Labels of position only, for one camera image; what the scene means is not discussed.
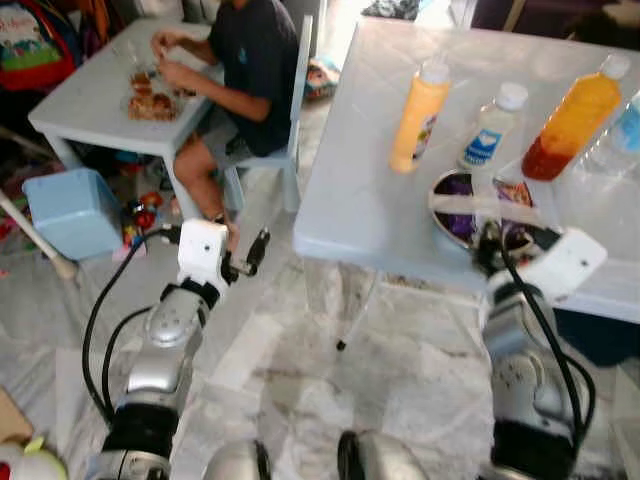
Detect metal bowl with purple packets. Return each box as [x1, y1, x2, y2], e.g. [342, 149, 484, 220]
[429, 168, 543, 253]

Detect small colourful floor toys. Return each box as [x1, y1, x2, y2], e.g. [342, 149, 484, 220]
[118, 190, 188, 248]

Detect small white blue-label bottle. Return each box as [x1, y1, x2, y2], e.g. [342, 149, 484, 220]
[459, 82, 530, 170]

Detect large white plastic table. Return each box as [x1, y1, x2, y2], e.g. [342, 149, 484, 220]
[292, 15, 640, 353]

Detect large orange juice bottle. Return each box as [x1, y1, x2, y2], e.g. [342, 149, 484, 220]
[520, 52, 634, 182]

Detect clear blue-label water bottle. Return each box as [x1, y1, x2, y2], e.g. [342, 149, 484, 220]
[583, 90, 640, 179]

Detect white plastic chair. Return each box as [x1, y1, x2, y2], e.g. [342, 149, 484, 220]
[213, 13, 317, 216]

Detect pale orange sauce bottle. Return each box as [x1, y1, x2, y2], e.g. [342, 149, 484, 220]
[389, 58, 453, 175]

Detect blue plastic bin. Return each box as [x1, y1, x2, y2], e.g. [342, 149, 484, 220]
[21, 167, 124, 262]

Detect plate of food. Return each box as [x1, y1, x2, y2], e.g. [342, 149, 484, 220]
[124, 68, 197, 124]

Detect seated person in dark shirt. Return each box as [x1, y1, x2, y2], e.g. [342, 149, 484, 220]
[150, 0, 301, 253]

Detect grey left robot leg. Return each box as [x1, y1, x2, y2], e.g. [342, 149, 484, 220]
[203, 440, 273, 480]

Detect grey robot leg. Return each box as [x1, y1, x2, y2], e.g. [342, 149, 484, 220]
[337, 430, 433, 480]
[203, 440, 273, 480]

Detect small white plastic table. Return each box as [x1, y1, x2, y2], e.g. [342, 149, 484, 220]
[27, 18, 216, 219]

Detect grey right robot leg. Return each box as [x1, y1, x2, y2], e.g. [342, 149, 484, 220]
[337, 430, 433, 480]

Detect colourful backpack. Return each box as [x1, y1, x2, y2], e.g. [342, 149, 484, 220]
[0, 0, 83, 93]

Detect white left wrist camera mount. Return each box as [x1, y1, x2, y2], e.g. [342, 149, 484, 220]
[177, 219, 232, 293]

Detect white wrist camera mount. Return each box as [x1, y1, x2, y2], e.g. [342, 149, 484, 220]
[177, 219, 232, 293]
[518, 227, 609, 303]

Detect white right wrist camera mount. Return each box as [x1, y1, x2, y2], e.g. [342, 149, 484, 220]
[518, 227, 609, 303]

